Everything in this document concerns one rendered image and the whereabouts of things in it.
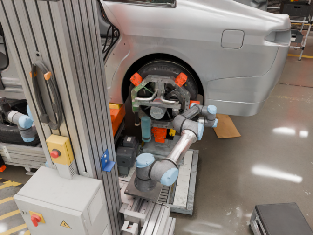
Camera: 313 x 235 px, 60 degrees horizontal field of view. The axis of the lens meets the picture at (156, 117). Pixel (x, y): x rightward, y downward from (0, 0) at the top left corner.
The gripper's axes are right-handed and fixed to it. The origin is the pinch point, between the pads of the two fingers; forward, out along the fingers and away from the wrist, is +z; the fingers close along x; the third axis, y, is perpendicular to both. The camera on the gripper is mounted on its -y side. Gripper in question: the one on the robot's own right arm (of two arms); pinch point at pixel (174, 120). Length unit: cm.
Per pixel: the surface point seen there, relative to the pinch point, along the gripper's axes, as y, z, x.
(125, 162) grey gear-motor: -52, 46, 6
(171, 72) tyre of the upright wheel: 32.2, 8.0, -28.6
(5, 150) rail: -51, 172, 11
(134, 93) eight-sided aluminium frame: 12.3, 40.1, -20.7
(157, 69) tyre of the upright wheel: 33.7, 20.6, -29.0
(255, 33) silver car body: 70, -56, -28
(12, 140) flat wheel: -46, 170, -1
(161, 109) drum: 6.7, 12.6, -6.4
